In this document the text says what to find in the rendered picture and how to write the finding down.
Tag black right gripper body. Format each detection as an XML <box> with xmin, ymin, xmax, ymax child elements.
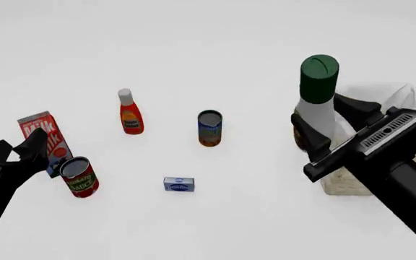
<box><xmin>303</xmin><ymin>106</ymin><xmax>416</xmax><ymax>183</ymax></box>

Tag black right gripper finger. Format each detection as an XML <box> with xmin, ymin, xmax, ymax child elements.
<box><xmin>290</xmin><ymin>113</ymin><xmax>332</xmax><ymax>164</ymax></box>
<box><xmin>333</xmin><ymin>92</ymin><xmax>383</xmax><ymax>132</ymax></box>

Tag green-capped salad dressing bottle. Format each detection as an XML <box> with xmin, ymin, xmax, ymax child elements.
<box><xmin>292</xmin><ymin>53</ymin><xmax>340</xmax><ymax>153</ymax></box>

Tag woven basket with white liner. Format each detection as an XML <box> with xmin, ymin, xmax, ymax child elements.
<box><xmin>318</xmin><ymin>82</ymin><xmax>416</xmax><ymax>197</ymax></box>

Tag red and white milk carton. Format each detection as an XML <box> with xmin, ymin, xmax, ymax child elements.
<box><xmin>17</xmin><ymin>110</ymin><xmax>74</xmax><ymax>179</ymax></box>

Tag red tomato sauce can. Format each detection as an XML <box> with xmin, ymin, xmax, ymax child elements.
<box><xmin>58</xmin><ymin>156</ymin><xmax>100</xmax><ymax>199</ymax></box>

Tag blue and orange food can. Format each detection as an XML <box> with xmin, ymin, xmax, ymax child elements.
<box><xmin>196</xmin><ymin>109</ymin><xmax>224</xmax><ymax>148</ymax></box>

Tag red ketchup bottle white cap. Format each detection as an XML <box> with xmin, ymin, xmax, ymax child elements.
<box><xmin>117</xmin><ymin>87</ymin><xmax>145</xmax><ymax>136</ymax></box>

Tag small blue and white box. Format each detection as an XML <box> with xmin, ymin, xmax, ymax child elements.
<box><xmin>162</xmin><ymin>176</ymin><xmax>196</xmax><ymax>193</ymax></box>

